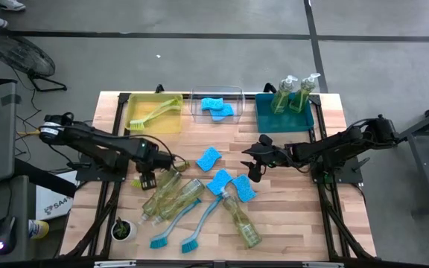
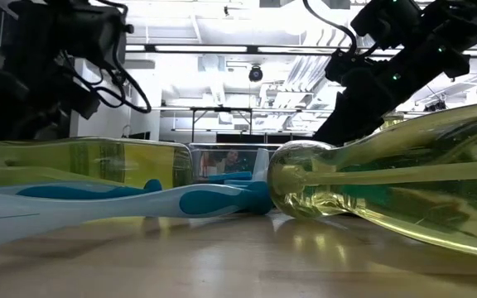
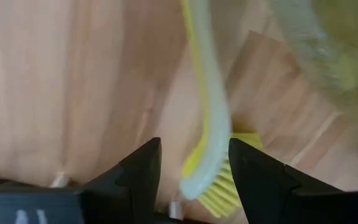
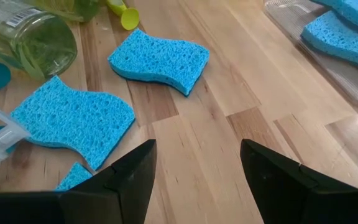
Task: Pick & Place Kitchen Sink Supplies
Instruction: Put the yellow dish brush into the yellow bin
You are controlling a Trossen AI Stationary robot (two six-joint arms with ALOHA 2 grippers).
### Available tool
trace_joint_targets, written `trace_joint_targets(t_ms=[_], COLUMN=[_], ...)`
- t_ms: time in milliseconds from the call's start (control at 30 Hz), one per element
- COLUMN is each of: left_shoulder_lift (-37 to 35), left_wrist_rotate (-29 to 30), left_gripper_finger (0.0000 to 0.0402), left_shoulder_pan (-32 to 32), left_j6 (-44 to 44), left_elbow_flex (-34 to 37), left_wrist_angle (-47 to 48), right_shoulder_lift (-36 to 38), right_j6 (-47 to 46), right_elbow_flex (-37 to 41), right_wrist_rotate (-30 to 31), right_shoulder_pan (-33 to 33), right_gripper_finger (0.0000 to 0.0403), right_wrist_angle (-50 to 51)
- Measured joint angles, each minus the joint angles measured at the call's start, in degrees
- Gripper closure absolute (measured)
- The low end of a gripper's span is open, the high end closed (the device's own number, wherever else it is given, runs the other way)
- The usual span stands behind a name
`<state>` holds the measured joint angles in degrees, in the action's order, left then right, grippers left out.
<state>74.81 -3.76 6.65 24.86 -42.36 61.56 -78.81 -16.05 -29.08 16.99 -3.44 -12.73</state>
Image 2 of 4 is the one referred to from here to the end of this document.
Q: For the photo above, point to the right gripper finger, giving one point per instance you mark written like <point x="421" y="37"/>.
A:
<point x="350" y="122"/>

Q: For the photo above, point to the blue white dish brush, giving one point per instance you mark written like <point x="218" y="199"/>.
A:
<point x="77" y="211"/>
<point x="77" y="192"/>

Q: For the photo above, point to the clear plastic bin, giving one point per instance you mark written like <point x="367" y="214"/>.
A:
<point x="197" y="159"/>

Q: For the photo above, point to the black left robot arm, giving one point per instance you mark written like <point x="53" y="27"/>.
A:
<point x="27" y="29"/>

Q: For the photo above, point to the small black ceiling spotlight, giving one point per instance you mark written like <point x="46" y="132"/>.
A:
<point x="435" y="106"/>

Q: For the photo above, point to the person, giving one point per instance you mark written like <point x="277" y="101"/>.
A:
<point x="230" y="159"/>

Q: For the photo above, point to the long ceiling light fixture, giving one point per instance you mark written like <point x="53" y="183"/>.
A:
<point x="201" y="48"/>

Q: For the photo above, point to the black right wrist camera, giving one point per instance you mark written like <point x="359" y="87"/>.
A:
<point x="387" y="20"/>

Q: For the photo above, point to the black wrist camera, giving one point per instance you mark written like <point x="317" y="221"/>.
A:
<point x="387" y="20"/>
<point x="93" y="33"/>

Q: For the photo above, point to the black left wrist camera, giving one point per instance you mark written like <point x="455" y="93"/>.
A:
<point x="93" y="33"/>

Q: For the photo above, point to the black dome ceiling camera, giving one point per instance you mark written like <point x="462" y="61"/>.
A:
<point x="256" y="73"/>

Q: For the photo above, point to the black frame workbench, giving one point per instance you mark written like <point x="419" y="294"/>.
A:
<point x="222" y="109"/>

